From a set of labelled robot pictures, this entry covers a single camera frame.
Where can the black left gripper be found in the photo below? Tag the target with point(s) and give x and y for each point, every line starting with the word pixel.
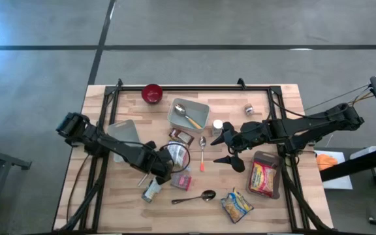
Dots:
pixel 150 161

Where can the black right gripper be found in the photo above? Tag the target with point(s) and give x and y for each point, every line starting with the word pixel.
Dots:
pixel 250 135

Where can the seasoning jar gold lid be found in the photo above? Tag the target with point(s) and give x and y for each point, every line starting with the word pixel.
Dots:
pixel 150 192

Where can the red yellow ramen packet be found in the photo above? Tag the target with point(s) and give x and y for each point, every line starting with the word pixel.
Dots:
pixel 262 179

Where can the pale grey plastic bin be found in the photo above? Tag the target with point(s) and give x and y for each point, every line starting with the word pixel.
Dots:
pixel 201 111

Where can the yellow blue noodle packet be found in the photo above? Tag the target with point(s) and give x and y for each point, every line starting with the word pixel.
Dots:
pixel 237 205

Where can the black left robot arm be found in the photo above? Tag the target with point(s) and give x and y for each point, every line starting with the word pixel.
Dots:
pixel 116 148

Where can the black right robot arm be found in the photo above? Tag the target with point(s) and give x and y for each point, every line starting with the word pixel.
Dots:
pixel 305 125

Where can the bagel seasoning jar white lid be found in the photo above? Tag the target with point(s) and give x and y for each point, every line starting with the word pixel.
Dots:
pixel 217 124

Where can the brown snack packet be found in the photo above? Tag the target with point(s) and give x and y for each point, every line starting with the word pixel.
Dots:
pixel 181 135

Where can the dark grey plastic bin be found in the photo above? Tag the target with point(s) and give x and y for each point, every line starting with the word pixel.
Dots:
pixel 266 156

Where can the small clear glass jar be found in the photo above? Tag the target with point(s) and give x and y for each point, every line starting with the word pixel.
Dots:
pixel 249 109

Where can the dark metal spoon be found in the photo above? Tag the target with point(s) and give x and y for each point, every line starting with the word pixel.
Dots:
pixel 208 195

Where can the red bowl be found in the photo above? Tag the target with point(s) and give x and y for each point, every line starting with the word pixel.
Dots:
pixel 152 94

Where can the orange cloth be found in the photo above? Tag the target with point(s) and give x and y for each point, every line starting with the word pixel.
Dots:
pixel 326 162

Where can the white sheet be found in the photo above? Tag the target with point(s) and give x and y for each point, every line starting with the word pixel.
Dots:
pixel 338 182

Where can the black metal stand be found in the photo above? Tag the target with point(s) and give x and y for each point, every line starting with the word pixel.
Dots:
pixel 354 167

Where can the white plastic container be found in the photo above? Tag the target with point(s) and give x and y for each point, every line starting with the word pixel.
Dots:
pixel 364 151

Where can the grey metal table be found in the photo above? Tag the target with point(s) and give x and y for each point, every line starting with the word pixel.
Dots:
pixel 2 160

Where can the black aluminium frame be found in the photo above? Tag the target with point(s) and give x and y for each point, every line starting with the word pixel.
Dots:
pixel 227 88

